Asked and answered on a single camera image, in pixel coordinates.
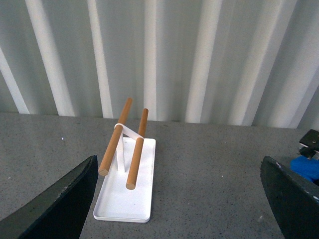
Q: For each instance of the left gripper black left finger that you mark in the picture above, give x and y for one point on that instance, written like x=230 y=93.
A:
x=60 y=211

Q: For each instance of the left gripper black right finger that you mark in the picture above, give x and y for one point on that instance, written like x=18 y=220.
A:
x=293 y=199

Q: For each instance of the blue microfiber cloth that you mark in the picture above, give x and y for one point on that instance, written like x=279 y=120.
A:
x=307 y=168

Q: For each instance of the white towel rack tray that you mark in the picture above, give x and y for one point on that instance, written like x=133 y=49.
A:
x=117 y=203

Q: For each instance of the left wooden rack rod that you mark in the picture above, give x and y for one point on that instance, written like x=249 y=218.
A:
x=111 y=148

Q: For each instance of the wooden rack rod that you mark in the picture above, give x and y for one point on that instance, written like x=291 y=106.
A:
x=111 y=148
x=135 y=163

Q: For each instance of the right wooden rack rod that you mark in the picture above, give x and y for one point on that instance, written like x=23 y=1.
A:
x=135 y=163

